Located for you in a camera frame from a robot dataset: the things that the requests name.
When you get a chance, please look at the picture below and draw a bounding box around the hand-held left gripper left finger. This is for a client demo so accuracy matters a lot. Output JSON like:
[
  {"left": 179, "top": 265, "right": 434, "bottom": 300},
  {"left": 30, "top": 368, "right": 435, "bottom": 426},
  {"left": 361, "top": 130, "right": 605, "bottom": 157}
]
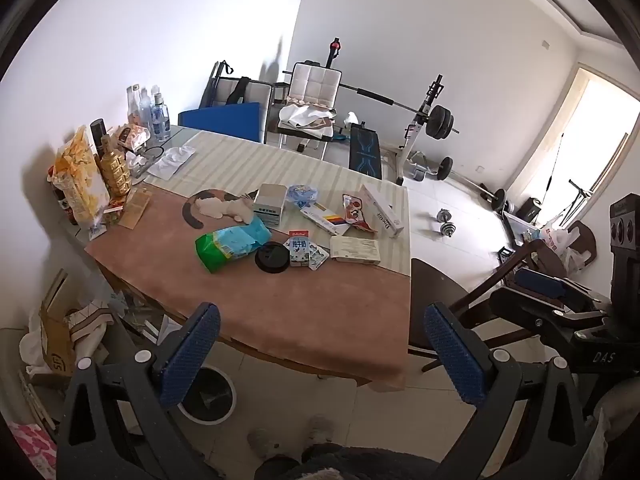
[{"left": 56, "top": 301, "right": 223, "bottom": 480}]

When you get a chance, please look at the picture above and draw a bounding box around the white striped packet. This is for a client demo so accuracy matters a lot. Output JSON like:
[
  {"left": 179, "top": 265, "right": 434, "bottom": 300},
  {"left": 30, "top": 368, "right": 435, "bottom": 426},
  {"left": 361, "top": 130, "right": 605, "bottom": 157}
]
[{"left": 299, "top": 203, "right": 351, "bottom": 236}]

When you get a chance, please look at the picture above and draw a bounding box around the clear plastic bag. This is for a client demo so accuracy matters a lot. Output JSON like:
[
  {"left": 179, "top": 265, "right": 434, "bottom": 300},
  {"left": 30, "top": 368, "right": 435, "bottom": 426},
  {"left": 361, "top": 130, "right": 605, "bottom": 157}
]
[{"left": 145, "top": 144, "right": 197, "bottom": 179}]

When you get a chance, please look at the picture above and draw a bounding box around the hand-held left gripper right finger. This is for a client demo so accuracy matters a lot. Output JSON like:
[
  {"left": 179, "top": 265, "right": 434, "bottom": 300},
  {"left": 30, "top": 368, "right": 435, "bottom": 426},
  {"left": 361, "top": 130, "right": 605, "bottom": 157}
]
[{"left": 422, "top": 301, "right": 597, "bottom": 480}]

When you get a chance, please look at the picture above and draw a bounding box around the white plastic bag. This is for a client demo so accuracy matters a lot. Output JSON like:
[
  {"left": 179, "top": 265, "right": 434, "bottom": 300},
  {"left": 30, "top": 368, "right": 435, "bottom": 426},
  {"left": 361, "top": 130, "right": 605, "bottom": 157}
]
[{"left": 542, "top": 225, "right": 583, "bottom": 271}]

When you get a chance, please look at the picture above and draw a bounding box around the long white toothpaste box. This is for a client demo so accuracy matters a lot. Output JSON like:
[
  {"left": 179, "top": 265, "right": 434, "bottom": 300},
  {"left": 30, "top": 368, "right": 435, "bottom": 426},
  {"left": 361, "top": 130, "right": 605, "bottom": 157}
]
[{"left": 360, "top": 183, "right": 405, "bottom": 238}]

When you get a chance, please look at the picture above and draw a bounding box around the small milk carton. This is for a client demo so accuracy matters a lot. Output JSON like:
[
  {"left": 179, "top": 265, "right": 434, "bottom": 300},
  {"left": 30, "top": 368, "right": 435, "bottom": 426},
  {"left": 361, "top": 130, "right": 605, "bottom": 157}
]
[{"left": 282, "top": 230, "right": 311, "bottom": 267}]

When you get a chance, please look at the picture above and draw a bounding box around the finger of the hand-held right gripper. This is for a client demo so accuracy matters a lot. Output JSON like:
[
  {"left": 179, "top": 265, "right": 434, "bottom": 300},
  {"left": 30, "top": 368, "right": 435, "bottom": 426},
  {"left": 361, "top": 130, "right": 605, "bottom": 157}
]
[
  {"left": 489, "top": 289, "right": 608, "bottom": 357},
  {"left": 512, "top": 266, "right": 603, "bottom": 311}
]

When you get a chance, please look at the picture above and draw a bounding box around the blue chair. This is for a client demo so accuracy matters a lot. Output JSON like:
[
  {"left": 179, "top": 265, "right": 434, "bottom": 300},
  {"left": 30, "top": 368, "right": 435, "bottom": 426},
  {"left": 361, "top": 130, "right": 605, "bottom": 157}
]
[{"left": 177, "top": 102, "right": 268, "bottom": 144}]

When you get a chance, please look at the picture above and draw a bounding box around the brown card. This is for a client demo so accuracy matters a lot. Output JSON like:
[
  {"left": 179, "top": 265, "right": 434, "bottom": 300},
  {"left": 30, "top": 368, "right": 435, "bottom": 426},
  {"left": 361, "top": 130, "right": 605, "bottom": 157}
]
[{"left": 117, "top": 187, "right": 152, "bottom": 231}]

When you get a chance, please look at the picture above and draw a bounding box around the clear bottle blue label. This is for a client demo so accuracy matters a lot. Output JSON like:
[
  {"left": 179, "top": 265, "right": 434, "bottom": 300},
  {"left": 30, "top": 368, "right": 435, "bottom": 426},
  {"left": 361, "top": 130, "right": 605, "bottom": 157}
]
[{"left": 151, "top": 91, "right": 172, "bottom": 142}]

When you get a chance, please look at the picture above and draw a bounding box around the red white snack wrapper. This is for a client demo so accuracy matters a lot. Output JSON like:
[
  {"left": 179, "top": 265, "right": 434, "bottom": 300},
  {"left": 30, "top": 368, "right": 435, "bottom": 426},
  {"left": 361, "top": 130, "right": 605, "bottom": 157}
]
[{"left": 341, "top": 193, "right": 378, "bottom": 233}]

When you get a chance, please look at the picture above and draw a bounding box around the dark wooden chair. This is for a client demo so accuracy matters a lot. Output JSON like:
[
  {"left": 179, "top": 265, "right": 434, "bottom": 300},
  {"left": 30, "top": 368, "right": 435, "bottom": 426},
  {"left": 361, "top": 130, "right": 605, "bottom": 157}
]
[{"left": 407, "top": 240, "right": 566, "bottom": 373}]

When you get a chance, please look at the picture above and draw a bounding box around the white padded chair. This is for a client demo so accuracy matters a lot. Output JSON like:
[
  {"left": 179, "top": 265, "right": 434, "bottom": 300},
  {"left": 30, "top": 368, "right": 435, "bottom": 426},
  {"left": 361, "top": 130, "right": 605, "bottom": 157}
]
[
  {"left": 276, "top": 61, "right": 344, "bottom": 157},
  {"left": 207, "top": 77, "right": 276, "bottom": 111}
]

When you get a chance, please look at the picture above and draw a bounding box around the brown snack bag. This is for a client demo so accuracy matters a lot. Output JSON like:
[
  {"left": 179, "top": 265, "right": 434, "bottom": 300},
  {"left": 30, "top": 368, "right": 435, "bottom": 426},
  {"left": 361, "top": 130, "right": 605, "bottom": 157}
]
[{"left": 115, "top": 124, "right": 151, "bottom": 151}]

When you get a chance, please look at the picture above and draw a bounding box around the floor barbell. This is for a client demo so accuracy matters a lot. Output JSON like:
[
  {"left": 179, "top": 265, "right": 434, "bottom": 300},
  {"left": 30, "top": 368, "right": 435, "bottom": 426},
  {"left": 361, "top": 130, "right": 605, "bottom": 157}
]
[{"left": 432, "top": 156, "right": 508, "bottom": 213}]

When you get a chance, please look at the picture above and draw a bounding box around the white barbell rack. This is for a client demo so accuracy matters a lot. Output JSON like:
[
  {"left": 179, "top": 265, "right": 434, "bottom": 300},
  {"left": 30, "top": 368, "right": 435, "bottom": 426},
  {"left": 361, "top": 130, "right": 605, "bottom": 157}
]
[{"left": 325, "top": 37, "right": 447, "bottom": 187}]

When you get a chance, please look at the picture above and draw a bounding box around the white cardboard box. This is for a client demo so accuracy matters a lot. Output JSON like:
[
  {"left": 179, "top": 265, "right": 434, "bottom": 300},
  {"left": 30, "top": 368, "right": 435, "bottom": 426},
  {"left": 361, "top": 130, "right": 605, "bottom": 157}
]
[{"left": 252, "top": 183, "right": 287, "bottom": 227}]

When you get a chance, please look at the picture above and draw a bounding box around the pink cloth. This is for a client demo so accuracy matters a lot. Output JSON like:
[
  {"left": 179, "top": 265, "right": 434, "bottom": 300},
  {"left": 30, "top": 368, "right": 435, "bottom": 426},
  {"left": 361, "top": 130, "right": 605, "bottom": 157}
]
[{"left": 10, "top": 422, "right": 58, "bottom": 480}]

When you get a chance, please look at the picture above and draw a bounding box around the brown round-back chair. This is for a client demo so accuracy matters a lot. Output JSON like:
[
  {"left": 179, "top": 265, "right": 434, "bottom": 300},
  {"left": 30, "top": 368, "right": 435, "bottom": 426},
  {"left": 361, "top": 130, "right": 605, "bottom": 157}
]
[{"left": 565, "top": 220, "right": 598, "bottom": 266}]

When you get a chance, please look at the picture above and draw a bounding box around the green blue plastic bag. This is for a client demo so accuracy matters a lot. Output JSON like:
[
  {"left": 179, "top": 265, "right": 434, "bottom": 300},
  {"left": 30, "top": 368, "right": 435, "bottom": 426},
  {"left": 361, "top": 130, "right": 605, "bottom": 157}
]
[{"left": 195, "top": 217, "right": 272, "bottom": 275}]

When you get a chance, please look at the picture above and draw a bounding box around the black speaker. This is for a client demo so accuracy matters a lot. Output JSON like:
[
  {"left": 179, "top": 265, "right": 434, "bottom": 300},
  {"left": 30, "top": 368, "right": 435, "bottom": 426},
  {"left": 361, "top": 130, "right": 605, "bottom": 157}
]
[{"left": 517, "top": 199, "right": 543, "bottom": 223}]

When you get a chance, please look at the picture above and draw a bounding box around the white trash bin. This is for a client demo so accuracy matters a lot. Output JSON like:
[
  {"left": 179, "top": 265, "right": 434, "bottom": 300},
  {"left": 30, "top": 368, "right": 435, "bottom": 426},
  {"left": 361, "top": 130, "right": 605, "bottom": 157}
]
[{"left": 177, "top": 366, "right": 237, "bottom": 427}]

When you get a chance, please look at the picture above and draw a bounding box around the gold bottle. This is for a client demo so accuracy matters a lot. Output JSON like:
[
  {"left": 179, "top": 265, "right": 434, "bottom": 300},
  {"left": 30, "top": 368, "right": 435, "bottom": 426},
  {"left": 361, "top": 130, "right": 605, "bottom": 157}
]
[{"left": 97, "top": 135, "right": 133, "bottom": 198}]

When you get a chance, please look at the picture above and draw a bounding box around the yellow chips bag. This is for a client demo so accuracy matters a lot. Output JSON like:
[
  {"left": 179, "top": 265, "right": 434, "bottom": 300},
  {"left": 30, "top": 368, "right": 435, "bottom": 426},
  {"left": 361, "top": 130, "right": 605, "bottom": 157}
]
[{"left": 52, "top": 127, "right": 112, "bottom": 238}]

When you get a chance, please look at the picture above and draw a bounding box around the white patterned paper bag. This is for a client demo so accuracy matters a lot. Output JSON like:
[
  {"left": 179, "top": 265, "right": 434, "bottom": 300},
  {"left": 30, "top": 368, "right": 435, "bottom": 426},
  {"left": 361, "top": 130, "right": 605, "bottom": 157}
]
[{"left": 65, "top": 300, "right": 118, "bottom": 361}]

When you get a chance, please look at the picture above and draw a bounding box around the black round lid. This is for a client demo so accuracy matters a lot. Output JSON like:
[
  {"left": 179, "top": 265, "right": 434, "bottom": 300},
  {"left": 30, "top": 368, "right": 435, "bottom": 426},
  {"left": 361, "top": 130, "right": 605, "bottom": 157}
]
[{"left": 254, "top": 241, "right": 291, "bottom": 274}]

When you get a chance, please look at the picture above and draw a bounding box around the small white sachet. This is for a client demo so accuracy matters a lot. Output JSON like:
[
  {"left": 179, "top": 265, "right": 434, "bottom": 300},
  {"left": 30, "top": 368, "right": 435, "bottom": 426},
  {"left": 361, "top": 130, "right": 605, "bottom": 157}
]
[{"left": 306, "top": 245, "right": 330, "bottom": 272}]

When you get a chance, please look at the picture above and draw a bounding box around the barbell with black plates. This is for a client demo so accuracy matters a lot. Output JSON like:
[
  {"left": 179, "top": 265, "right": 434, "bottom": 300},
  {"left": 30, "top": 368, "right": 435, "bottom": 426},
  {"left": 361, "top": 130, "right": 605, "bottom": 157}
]
[{"left": 282, "top": 70, "right": 460, "bottom": 142}]

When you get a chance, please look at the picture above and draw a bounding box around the dark sauce bottle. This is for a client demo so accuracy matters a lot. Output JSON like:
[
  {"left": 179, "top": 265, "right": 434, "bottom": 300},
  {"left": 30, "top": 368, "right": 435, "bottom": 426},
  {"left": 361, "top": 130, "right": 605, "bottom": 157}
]
[{"left": 47, "top": 165, "right": 81, "bottom": 226}]

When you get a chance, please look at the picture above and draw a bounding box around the person's dark fleece clothing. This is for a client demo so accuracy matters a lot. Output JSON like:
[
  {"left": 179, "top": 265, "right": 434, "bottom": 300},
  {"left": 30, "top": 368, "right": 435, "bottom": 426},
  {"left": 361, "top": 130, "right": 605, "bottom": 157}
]
[{"left": 257, "top": 442, "right": 451, "bottom": 480}]

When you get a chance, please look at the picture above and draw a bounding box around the blue tissue pack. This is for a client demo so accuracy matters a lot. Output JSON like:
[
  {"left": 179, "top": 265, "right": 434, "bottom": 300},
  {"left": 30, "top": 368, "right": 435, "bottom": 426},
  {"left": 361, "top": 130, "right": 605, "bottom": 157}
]
[{"left": 286, "top": 183, "right": 319, "bottom": 208}]

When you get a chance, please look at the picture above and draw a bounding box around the cat print table mat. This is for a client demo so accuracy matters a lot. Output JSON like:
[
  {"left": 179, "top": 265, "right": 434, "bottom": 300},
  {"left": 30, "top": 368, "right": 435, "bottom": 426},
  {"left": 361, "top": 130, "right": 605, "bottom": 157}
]
[{"left": 87, "top": 130, "right": 413, "bottom": 392}]

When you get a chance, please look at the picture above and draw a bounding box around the flat white box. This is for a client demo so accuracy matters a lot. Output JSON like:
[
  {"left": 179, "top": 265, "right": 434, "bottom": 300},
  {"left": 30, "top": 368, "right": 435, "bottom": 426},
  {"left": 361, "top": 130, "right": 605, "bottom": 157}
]
[{"left": 330, "top": 236, "right": 383, "bottom": 264}]

